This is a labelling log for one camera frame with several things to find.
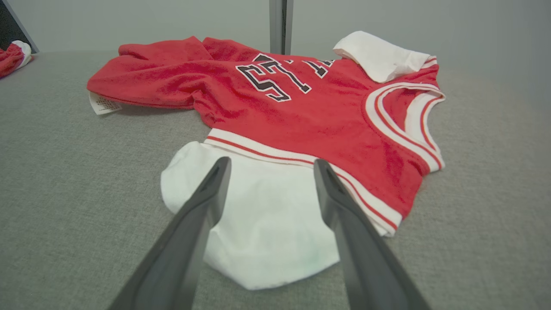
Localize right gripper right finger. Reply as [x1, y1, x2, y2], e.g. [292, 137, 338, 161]
[313, 158, 431, 310]

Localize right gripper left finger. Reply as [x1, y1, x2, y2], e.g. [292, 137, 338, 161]
[108, 156, 232, 310]

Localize red jersey white sleeves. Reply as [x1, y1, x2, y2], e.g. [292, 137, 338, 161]
[87, 30, 446, 290]

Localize red shorts white stripe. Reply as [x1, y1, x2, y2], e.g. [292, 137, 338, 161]
[0, 40, 34, 79]

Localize grey fabric sofa seat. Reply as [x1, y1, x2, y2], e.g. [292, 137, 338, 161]
[0, 50, 551, 310]

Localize grey partition post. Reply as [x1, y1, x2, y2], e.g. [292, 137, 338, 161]
[269, 0, 294, 54]

